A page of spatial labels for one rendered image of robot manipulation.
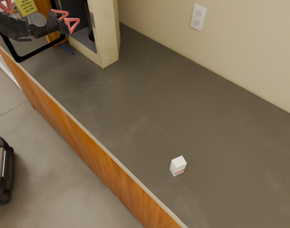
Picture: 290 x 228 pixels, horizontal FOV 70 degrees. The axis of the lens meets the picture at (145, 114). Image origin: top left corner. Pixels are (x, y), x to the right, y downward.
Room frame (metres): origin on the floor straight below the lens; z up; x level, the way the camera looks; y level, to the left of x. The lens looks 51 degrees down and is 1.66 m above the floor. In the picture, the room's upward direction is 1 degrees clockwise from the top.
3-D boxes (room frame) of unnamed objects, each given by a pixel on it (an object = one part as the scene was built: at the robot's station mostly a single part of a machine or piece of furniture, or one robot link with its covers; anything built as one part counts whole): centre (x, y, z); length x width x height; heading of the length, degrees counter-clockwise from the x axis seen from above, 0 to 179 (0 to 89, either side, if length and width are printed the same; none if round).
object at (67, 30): (0.92, 0.36, 1.18); 0.09 x 0.07 x 0.07; 136
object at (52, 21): (0.89, 0.43, 1.17); 0.10 x 0.07 x 0.07; 46
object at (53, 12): (0.96, 0.41, 1.18); 0.09 x 0.07 x 0.07; 136
